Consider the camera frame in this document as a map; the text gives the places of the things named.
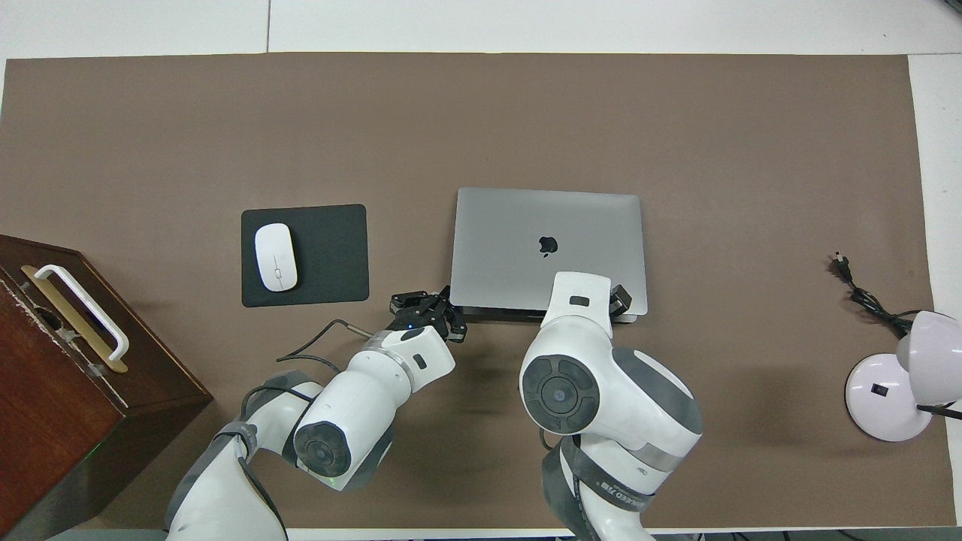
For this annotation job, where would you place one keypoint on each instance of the black mouse pad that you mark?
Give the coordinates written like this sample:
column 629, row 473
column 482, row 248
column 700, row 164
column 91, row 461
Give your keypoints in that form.
column 331, row 255

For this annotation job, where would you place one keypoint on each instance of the white desk lamp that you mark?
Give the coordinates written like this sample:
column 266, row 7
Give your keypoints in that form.
column 879, row 398

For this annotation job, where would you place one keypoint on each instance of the dark brown wooden box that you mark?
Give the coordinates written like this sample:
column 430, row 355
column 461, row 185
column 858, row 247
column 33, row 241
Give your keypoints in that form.
column 60, row 421

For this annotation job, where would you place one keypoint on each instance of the white computer mouse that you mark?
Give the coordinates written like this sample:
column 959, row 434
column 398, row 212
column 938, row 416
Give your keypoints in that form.
column 275, row 257

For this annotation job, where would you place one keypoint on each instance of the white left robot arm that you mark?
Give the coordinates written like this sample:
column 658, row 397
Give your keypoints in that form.
column 353, row 406

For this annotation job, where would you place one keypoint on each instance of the silver grey laptop computer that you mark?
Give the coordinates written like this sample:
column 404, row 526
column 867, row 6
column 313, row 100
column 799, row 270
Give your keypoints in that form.
column 511, row 248

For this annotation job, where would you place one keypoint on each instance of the brown table mat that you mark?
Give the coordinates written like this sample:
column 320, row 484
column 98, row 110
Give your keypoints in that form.
column 526, row 113

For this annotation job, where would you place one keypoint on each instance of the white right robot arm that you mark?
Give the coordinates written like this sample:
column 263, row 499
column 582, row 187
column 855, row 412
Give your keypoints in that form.
column 601, row 376

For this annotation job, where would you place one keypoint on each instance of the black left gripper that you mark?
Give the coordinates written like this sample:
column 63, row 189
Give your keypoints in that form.
column 421, row 317

